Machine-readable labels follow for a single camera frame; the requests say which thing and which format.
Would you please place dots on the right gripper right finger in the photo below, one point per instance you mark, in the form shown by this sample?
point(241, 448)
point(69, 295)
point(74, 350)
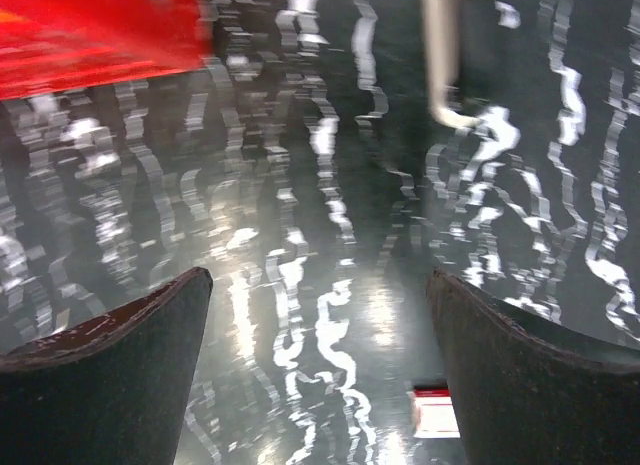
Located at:
point(526, 390)

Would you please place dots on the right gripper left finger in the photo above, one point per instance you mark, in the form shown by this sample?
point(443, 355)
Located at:
point(112, 390)

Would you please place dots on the beige staple remover tool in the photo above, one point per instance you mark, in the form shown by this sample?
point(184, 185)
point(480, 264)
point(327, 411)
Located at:
point(463, 53)

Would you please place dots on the red white staple box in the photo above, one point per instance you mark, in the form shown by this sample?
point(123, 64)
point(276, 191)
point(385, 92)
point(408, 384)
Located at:
point(433, 415)

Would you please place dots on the red plastic shopping basket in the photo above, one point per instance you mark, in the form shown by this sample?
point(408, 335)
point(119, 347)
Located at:
point(56, 45)

